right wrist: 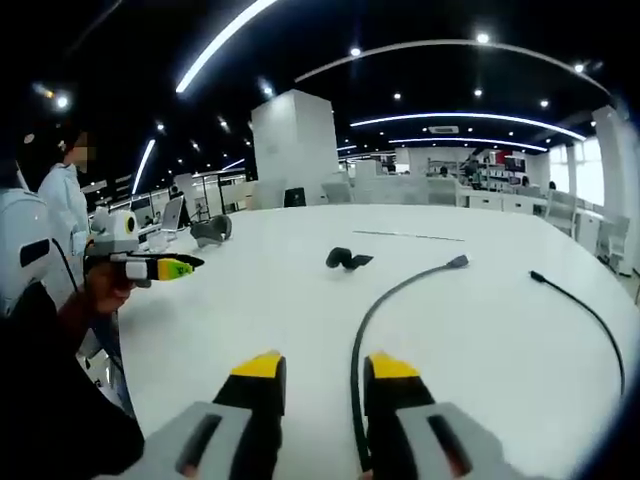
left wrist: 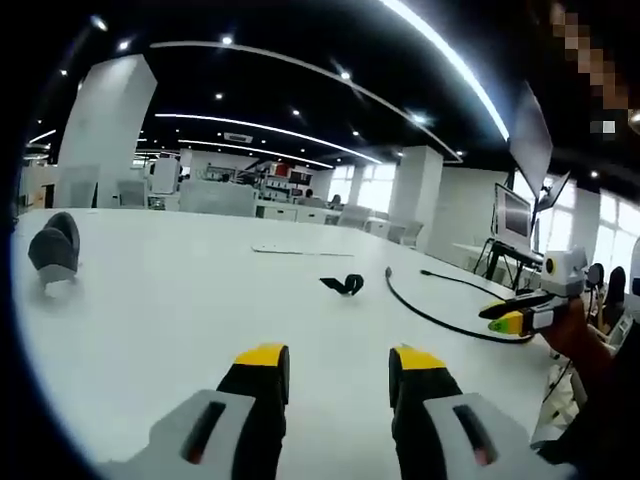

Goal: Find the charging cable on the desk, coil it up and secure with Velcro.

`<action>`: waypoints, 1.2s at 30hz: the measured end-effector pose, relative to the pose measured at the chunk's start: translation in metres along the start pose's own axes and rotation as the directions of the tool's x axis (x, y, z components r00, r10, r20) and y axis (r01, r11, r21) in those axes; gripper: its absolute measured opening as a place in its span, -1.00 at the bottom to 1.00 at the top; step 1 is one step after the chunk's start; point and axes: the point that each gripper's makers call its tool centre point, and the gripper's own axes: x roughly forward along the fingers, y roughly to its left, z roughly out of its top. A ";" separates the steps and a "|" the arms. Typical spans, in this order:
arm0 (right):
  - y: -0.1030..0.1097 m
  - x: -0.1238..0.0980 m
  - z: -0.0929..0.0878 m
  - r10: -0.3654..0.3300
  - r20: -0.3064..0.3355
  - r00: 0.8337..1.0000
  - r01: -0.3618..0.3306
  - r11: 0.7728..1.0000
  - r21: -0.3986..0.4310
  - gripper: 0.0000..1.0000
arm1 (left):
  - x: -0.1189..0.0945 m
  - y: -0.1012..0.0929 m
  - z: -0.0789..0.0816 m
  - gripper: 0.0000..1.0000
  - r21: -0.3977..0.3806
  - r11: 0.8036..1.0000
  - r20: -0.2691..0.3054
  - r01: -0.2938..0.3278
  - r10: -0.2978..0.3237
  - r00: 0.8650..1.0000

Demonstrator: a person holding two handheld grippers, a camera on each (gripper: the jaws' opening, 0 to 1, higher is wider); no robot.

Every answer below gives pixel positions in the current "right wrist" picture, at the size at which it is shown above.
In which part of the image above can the black charging cable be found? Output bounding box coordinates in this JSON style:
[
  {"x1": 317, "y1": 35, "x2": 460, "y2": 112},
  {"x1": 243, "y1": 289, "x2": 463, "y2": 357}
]
[{"x1": 349, "y1": 253, "x2": 626, "y2": 474}]

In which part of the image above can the white chair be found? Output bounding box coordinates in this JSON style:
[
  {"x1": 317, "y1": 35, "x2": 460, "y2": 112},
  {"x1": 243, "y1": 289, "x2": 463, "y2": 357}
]
[{"x1": 595, "y1": 214, "x2": 632, "y2": 276}]

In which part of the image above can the white desk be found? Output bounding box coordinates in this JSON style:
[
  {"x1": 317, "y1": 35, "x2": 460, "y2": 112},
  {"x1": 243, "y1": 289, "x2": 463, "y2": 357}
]
[{"x1": 74, "y1": 202, "x2": 640, "y2": 480}]

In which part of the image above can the person's left hand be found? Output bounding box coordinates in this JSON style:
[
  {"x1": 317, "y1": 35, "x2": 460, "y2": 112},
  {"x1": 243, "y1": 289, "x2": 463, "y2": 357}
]
[{"x1": 82, "y1": 259, "x2": 137, "y2": 315}]

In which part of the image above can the person's dark clothing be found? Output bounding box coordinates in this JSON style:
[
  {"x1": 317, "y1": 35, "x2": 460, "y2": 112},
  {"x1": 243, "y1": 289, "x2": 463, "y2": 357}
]
[{"x1": 0, "y1": 284, "x2": 146, "y2": 480}]

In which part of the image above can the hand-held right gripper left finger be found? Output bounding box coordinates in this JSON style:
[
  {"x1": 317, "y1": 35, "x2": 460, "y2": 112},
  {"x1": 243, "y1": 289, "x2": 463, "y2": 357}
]
[{"x1": 97, "y1": 349, "x2": 289, "y2": 480}]

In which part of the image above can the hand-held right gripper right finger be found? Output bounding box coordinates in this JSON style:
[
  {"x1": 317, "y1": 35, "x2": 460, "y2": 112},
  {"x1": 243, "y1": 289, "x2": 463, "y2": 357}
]
[{"x1": 362, "y1": 351, "x2": 539, "y2": 480}]

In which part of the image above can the small black clip object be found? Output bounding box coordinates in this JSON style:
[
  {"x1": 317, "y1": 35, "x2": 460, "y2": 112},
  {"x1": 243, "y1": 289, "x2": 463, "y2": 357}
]
[{"x1": 325, "y1": 245, "x2": 375, "y2": 272}]

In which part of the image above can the white worn device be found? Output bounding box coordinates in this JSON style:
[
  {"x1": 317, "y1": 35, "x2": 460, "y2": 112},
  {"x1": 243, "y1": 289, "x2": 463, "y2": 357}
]
[{"x1": 0, "y1": 187, "x2": 69, "y2": 319}]

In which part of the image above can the silver laptop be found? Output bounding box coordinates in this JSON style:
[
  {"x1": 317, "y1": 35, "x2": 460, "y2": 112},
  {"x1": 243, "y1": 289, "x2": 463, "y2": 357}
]
[{"x1": 158, "y1": 195, "x2": 187, "y2": 235}]

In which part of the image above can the black device cable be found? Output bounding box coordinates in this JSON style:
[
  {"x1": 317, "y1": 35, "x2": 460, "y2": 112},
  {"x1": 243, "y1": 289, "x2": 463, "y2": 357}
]
[{"x1": 49, "y1": 237, "x2": 81, "y2": 294}]

